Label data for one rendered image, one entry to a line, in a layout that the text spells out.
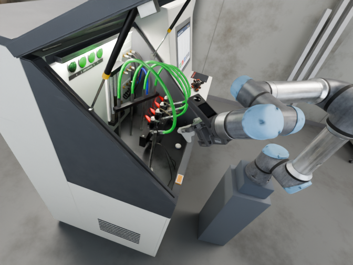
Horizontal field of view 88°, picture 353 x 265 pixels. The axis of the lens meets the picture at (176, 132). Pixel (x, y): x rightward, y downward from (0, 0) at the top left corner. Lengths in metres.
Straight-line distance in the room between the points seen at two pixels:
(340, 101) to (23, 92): 1.07
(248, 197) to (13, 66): 1.22
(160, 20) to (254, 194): 1.14
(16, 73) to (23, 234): 1.45
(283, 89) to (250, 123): 0.27
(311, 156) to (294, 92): 0.34
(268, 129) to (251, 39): 2.90
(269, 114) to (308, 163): 0.58
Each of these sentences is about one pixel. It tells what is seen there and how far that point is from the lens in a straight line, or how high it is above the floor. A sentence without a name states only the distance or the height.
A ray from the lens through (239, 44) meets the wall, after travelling 3.26.
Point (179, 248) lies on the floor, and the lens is 1.83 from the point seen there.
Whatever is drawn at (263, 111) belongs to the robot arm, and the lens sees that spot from 0.41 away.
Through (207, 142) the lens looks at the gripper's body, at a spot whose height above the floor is 1.35.
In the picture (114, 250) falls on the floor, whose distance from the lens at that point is 1.79.
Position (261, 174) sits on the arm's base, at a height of 0.97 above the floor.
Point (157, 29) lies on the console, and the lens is 1.20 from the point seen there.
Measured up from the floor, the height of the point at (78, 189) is 0.75.
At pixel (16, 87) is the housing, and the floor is 1.33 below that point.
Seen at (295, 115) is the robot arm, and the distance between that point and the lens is 0.53.
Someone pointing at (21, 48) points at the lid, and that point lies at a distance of 0.67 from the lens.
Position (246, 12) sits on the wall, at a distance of 3.18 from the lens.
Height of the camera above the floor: 1.73
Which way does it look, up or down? 42 degrees down
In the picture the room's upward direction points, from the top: 15 degrees clockwise
